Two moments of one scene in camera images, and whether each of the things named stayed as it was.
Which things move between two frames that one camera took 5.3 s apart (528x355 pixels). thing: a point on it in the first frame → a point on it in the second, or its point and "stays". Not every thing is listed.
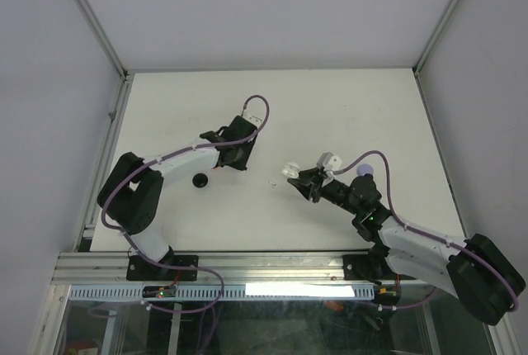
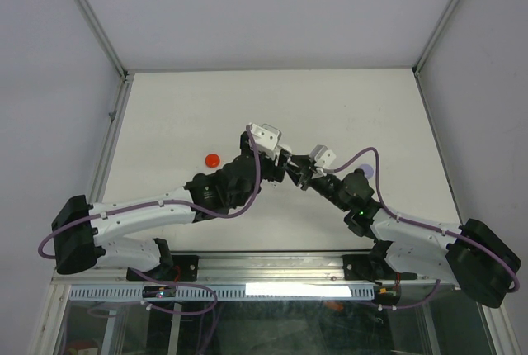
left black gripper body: x=242 y=159 → x=271 y=170
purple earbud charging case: x=365 y=168 stays
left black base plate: x=139 y=267 stays
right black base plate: x=360 y=267 stays
